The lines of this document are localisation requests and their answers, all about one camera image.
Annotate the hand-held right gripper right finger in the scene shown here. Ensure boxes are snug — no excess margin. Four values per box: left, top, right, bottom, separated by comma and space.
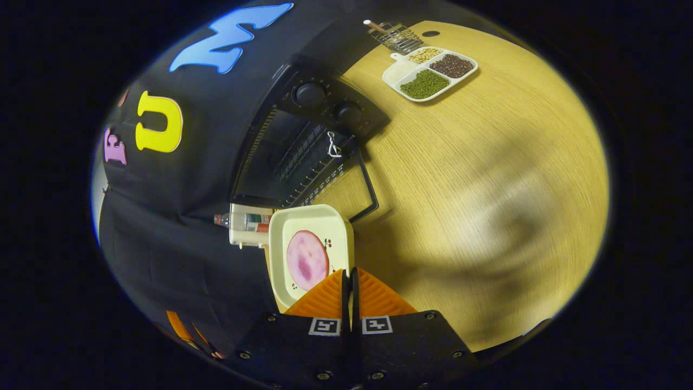
352, 267, 480, 390

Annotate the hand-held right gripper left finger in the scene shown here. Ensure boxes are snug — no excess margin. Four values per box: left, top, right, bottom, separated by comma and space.
230, 268, 352, 390

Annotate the pink ham slice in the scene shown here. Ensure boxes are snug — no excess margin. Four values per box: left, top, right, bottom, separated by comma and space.
286, 230, 330, 291

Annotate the cream square dish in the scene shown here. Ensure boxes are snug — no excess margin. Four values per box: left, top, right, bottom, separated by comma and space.
268, 204, 355, 309

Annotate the black electric oven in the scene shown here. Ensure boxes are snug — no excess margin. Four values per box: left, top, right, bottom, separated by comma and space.
230, 24, 391, 223

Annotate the white plastic appliance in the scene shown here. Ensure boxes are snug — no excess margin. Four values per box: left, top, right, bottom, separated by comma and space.
229, 203, 274, 249

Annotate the clear plastic water bottle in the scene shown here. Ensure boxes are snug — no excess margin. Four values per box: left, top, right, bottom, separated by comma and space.
214, 212, 273, 232

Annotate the black backdrop cloth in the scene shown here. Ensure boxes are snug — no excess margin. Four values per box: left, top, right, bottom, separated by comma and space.
92, 0, 304, 358

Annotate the white divided bean tray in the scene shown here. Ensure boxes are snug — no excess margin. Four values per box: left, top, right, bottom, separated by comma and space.
382, 47, 479, 102

